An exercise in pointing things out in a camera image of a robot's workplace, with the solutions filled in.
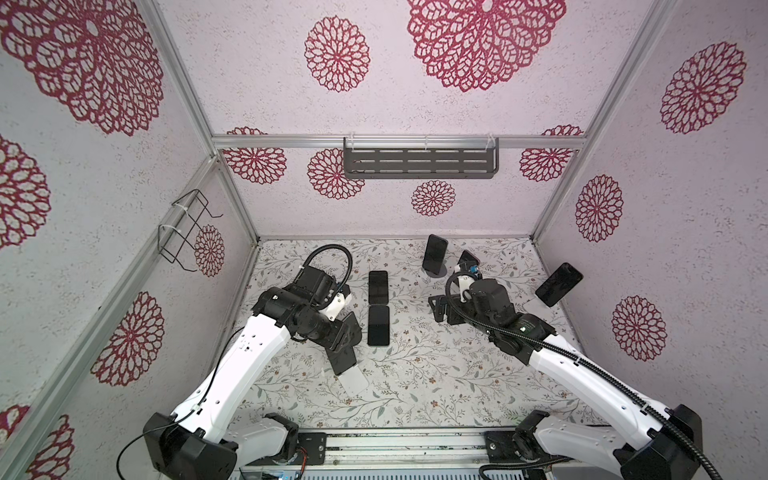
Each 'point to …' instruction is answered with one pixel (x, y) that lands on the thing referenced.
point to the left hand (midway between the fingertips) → (336, 342)
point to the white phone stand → (353, 381)
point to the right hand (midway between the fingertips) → (444, 293)
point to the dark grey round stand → (352, 331)
